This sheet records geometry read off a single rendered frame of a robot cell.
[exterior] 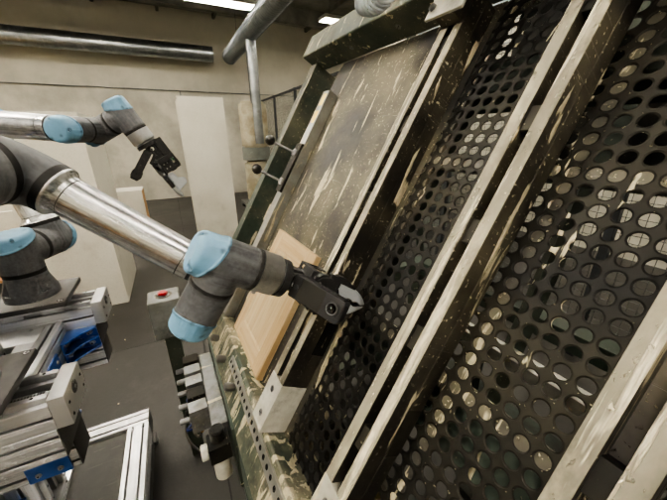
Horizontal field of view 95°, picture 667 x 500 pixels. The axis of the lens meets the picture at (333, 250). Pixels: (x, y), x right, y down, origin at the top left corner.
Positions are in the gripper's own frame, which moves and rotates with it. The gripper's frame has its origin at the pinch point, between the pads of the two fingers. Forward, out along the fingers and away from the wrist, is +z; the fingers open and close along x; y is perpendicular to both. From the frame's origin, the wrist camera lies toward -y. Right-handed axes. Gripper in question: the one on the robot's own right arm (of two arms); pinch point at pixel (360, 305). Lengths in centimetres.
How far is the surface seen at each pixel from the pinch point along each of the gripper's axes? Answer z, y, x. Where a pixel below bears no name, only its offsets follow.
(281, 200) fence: 0, 64, -12
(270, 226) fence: 0, 64, -1
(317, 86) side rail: 2, 88, -64
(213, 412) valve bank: -3, 35, 57
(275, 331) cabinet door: 0.4, 27.6, 23.0
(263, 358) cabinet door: 0.4, 27.0, 31.8
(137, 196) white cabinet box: -35, 556, 91
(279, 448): -0.9, 1.6, 38.0
